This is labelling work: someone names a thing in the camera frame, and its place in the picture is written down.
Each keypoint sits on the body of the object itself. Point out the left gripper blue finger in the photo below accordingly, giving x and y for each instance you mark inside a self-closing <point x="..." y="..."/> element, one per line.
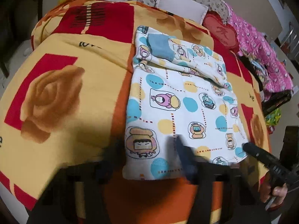
<point x="187" y="159"/>

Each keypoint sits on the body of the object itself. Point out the white cartoon print baby shirt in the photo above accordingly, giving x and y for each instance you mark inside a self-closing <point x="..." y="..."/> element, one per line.
<point x="178" y="88"/>

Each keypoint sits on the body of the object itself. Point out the person's right hand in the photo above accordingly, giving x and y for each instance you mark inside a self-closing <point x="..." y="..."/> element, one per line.
<point x="266" y="192"/>

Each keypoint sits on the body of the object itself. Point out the pink penguin print quilt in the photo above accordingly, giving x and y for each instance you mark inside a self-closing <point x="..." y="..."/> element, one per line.
<point x="254" y="45"/>

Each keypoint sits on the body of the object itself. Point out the colourful cloth pile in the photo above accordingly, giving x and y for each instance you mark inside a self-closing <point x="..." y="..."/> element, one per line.
<point x="257" y="69"/>

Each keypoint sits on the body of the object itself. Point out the red heart-shaped cushion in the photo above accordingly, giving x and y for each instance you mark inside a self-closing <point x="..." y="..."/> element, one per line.
<point x="225" y="33"/>

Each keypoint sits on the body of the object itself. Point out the yellow red rose blanket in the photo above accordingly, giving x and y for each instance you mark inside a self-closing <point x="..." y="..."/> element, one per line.
<point x="63" y="115"/>

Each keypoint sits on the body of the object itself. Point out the white square pillow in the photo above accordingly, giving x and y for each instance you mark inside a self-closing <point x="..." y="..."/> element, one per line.
<point x="184" y="8"/>

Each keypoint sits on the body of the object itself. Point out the dark wooden side table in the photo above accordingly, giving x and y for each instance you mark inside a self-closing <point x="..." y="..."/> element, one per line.
<point x="15" y="16"/>

